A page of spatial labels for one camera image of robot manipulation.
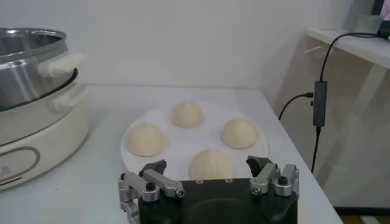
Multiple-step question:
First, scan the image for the black power adapter box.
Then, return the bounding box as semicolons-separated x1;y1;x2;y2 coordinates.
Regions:
313;80;328;127

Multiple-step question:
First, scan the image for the cream electric cooker base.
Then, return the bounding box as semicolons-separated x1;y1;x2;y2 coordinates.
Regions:
0;82;91;192

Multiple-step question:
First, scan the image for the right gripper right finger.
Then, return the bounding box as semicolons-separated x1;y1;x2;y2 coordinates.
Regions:
246;155;300;198

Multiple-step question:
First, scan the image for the stainless steel steamer basket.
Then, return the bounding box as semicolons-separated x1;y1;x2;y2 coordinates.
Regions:
0;27;88;112

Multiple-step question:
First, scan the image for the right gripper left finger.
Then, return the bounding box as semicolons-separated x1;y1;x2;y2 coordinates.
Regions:
118;159;186;224

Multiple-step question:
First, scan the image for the white steamed baozi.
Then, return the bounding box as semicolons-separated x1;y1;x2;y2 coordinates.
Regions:
188;148;235;181
172;101;204;129
126;123;167;158
221;117;259;150

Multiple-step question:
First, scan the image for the thin black cable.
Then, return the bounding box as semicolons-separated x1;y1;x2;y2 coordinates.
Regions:
310;126;322;173
278;92;314;121
319;32;385;82

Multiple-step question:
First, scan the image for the white round plate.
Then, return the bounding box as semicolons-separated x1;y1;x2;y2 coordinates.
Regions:
120;103;269;182

